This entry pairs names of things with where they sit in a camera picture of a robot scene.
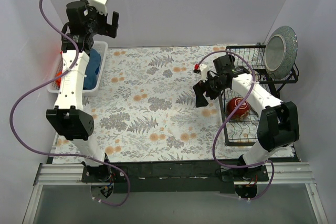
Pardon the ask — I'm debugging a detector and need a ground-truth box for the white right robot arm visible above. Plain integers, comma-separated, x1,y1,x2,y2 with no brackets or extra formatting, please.
193,51,299,181

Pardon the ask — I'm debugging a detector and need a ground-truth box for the floral patterned table cloth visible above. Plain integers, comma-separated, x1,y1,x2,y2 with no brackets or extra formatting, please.
52,45,295,164

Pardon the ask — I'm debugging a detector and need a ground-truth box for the white plastic basket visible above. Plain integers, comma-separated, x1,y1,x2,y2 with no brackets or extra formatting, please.
47,41,108,97

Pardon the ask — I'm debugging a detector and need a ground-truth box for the grey blue rolled shirt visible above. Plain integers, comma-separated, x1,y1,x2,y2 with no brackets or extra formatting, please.
83,48,101,90

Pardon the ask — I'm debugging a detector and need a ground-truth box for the red bowl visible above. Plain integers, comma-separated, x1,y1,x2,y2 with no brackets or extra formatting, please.
226,97,251,121

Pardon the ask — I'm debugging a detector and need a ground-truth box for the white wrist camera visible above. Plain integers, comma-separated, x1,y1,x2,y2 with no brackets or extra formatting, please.
88,0,108,16
193,64,209,82

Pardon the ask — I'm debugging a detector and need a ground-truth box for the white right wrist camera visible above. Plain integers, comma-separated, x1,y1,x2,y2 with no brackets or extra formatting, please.
193,64,209,82

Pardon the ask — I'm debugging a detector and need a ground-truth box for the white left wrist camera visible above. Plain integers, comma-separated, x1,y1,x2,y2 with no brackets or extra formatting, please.
88,0,108,16

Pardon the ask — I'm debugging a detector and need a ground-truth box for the black wire dish rack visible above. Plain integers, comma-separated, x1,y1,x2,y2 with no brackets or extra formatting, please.
215,42,300,147

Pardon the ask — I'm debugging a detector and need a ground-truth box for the aluminium frame rail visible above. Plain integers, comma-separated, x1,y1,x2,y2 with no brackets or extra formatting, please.
23,162,328,223

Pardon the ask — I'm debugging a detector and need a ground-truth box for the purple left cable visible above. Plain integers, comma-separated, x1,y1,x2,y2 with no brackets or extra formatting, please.
9,0,131,207

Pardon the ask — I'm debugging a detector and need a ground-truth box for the grey patterned plate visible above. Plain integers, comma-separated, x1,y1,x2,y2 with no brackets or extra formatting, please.
263,26,298,80

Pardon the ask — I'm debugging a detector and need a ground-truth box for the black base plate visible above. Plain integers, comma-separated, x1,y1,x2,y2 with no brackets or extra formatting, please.
81,159,270,193

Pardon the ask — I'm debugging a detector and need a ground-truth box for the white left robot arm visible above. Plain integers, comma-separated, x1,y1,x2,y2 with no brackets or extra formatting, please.
46,0,119,182

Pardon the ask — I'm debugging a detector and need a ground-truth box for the orange t shirt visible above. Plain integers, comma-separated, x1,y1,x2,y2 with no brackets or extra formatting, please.
55,70,62,88

